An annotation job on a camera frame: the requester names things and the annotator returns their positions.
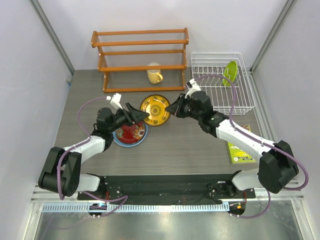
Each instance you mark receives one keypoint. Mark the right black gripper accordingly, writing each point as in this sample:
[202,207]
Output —
[176,108]

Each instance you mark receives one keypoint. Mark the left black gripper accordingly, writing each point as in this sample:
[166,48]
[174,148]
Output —
[139,115]

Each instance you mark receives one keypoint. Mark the brown yellow plate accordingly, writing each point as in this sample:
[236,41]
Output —
[155,105]

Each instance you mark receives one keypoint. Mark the red floral plate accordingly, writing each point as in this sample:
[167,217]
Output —
[132,132]

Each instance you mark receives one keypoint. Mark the blue plate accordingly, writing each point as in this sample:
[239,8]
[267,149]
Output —
[117,141]

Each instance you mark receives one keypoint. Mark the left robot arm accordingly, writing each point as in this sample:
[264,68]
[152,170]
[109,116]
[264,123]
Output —
[61,172]

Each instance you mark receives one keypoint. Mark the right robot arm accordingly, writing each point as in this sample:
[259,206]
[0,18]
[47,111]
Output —
[276,167]

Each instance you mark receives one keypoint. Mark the orange wooden shelf rack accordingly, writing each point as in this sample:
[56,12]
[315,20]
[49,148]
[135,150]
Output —
[141,50]

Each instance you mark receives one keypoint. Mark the yellow ceramic mug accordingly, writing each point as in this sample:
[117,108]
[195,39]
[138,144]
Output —
[154,76]

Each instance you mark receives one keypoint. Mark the green plate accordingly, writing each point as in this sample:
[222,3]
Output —
[230,73]

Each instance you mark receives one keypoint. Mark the green booklet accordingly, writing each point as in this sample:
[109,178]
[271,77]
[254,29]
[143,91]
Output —
[238,156]

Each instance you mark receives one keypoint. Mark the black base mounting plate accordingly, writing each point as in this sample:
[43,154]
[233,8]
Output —
[168,190]

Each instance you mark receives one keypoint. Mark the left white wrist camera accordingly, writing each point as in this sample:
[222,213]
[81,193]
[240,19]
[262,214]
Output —
[115,101]

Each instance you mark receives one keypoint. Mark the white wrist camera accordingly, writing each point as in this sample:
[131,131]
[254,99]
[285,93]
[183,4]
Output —
[115,101]
[192,86]

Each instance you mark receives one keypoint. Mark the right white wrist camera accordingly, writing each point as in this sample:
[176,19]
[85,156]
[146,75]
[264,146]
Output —
[192,86]

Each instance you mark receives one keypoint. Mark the white wire dish rack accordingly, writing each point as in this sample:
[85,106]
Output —
[207,69]

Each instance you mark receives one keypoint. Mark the white slotted cable duct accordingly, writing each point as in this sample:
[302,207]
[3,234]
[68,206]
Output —
[84,207]

